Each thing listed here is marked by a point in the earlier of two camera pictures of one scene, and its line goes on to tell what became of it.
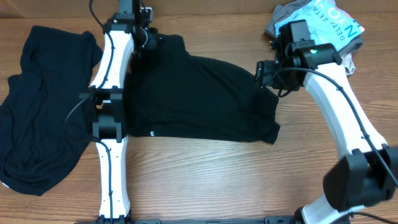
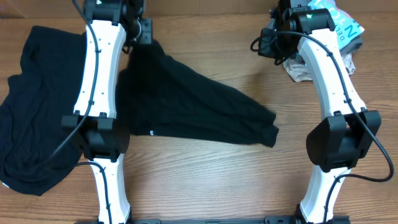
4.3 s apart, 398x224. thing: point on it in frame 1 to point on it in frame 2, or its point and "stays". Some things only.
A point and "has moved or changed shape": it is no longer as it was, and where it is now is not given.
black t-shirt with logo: [170, 93] has moved or changed shape
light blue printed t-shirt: [328, 23] stays
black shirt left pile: [45, 124] stays
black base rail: [278, 219] stays
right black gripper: [264, 74] to [265, 50]
